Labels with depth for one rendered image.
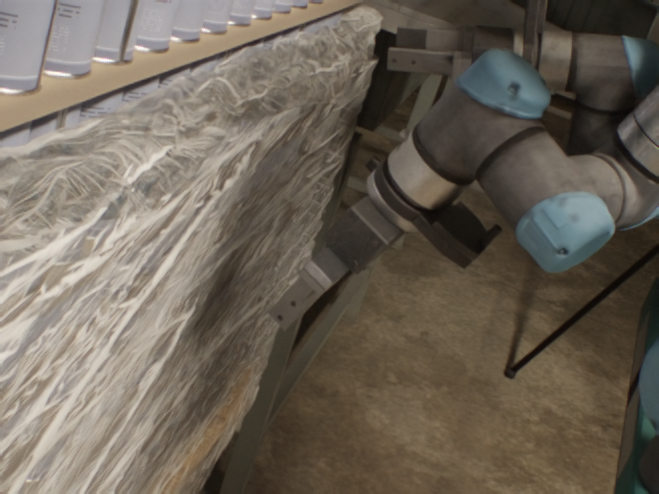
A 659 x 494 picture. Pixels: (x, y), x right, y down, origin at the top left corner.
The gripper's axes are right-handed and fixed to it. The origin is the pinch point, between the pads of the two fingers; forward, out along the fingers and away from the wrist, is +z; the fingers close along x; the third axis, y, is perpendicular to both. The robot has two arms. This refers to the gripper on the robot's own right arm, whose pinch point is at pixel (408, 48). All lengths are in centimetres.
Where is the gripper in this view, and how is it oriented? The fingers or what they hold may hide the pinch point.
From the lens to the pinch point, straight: 145.3
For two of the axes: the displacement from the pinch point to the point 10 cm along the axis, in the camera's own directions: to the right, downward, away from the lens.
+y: -0.5, 9.2, 4.0
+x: 1.4, -3.9, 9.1
